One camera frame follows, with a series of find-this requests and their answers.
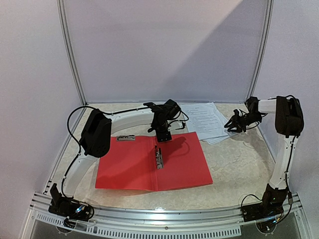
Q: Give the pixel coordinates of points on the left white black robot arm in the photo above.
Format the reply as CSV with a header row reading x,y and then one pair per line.
x,y
95,139

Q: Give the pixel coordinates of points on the left aluminium frame post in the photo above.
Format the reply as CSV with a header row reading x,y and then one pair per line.
x,y
69,51

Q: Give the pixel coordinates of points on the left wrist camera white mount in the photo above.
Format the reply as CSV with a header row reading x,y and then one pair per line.
x,y
176,125

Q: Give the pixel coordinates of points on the metal clip top of folder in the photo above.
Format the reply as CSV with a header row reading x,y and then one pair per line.
x,y
126,137

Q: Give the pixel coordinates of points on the right aluminium frame post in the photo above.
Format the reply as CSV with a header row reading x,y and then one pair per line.
x,y
262,47

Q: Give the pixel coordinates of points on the aluminium frame post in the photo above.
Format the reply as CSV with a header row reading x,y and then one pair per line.
x,y
69,51
262,47

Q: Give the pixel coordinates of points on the stack of printed papers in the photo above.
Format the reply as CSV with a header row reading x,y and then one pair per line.
x,y
207,122

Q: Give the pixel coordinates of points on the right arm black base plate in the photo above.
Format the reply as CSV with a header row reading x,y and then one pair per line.
x,y
257,211

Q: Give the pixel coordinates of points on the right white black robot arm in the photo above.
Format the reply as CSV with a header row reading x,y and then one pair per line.
x,y
289,124

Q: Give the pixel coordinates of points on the red file folder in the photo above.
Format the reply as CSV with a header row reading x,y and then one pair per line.
x,y
131,165

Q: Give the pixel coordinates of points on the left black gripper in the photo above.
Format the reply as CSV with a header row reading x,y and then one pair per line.
x,y
162,137

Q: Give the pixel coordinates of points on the aluminium front rail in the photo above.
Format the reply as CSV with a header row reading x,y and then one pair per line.
x,y
117,223

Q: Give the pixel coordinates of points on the metal clip folder spine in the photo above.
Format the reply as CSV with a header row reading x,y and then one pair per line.
x,y
159,159

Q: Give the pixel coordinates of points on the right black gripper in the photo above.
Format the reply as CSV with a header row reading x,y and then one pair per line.
x,y
239,121

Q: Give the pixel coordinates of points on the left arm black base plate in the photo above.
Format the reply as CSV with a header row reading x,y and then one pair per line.
x,y
71,209

